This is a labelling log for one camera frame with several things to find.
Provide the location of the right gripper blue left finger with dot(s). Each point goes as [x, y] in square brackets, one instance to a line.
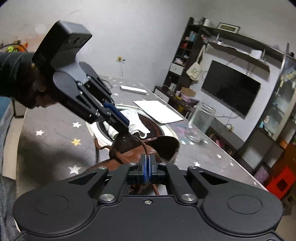
[127, 179]

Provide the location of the dark bookshelf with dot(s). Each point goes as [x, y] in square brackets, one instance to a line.
[185, 55]

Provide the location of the white paper sheet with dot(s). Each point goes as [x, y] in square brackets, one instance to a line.
[158, 111]

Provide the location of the black wall television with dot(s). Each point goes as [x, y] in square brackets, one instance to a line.
[232, 88]

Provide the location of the cardboard box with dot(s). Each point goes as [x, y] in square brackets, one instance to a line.
[188, 92]

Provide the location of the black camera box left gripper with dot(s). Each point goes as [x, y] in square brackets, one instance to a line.
[61, 45]

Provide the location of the white long bar device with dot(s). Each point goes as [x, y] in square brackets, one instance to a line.
[133, 90]

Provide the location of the brown leather shoe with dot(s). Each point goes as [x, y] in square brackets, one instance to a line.
[165, 149]

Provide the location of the canvas tote bag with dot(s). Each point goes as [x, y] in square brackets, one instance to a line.
[195, 70]

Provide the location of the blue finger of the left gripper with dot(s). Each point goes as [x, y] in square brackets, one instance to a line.
[115, 118]

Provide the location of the grey folded towel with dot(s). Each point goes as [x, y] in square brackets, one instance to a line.
[135, 125]

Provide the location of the low black tv bench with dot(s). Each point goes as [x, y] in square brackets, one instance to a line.
[218, 132]

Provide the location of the left hand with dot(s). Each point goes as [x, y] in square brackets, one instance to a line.
[39, 88]

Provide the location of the clear glass mug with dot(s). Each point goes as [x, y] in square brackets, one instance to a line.
[199, 121]

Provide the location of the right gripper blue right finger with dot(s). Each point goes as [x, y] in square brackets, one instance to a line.
[152, 169]

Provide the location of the wooden display cabinet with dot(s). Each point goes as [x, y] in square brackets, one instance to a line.
[274, 117]

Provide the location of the red plastic stool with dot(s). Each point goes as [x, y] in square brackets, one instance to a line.
[280, 185]

